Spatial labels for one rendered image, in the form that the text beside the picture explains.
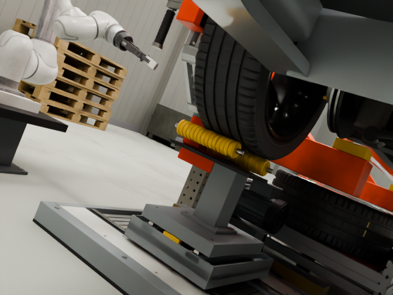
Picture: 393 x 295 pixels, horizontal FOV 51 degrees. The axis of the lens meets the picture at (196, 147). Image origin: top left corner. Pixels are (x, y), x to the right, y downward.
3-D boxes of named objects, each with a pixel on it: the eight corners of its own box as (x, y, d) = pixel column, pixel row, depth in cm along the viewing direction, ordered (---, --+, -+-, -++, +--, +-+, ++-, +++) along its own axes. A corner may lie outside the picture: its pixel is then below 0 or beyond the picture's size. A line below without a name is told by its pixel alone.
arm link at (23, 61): (-25, 66, 185) (-7, 20, 184) (3, 76, 202) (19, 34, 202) (4, 77, 181) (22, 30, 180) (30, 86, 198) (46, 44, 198)
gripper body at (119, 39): (120, 28, 174) (133, 38, 170) (131, 35, 182) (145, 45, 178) (110, 43, 176) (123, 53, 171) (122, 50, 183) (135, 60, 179)
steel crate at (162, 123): (162, 141, 890) (175, 111, 887) (202, 159, 845) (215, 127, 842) (141, 134, 814) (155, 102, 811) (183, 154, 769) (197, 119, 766)
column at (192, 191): (182, 227, 226) (212, 157, 224) (169, 219, 231) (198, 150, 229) (192, 227, 234) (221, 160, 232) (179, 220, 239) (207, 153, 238)
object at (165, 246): (203, 292, 123) (215, 263, 123) (122, 237, 143) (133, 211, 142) (265, 278, 165) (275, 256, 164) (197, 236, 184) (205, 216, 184)
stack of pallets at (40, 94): (62, 111, 618) (86, 54, 614) (106, 131, 579) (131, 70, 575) (-15, 87, 499) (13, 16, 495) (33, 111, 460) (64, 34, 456)
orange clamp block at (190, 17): (207, 35, 131) (193, 23, 124) (189, 30, 136) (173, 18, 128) (216, 14, 131) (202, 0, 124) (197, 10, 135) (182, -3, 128)
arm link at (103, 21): (120, 43, 188) (96, 45, 179) (101, 28, 195) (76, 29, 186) (125, 21, 182) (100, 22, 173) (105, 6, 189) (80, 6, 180)
